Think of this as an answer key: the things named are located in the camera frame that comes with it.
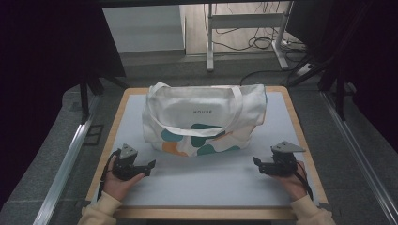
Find person's left hand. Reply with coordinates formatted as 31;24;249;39
102;162;145;202

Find wooden table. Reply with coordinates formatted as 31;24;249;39
85;85;329;220

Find dark floor grate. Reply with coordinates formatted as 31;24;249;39
83;124;105;146

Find aluminium floor rail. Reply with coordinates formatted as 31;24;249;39
321;90;398;225
32;93;101;225

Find white power strip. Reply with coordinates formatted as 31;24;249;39
295;62;314;78

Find tangle of black floor cables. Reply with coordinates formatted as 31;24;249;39
209;1;309;53

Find person's right hand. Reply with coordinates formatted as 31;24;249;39
271;160;310;202

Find black and red right gripper cable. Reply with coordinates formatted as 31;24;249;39
295;161;314;202

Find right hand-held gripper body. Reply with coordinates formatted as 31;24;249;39
261;140;307;178

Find white metal desk frame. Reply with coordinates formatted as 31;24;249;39
205;0;296;73

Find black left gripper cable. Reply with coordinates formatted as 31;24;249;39
97;148;122;202

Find pale grey board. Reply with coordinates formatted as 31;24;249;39
101;5;186;54

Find grey table mat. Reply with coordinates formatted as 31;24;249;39
120;92;321;208

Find white tote bag coloured blobs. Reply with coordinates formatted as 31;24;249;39
141;82;268;158

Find black floor cable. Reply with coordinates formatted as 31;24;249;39
239;68;303;86

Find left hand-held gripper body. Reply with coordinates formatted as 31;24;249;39
111;142;147;182

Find black metal stand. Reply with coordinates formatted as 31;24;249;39
286;54;358;122
78;74;130;124

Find black curtain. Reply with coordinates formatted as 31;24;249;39
285;0;398;154
0;0;127;210

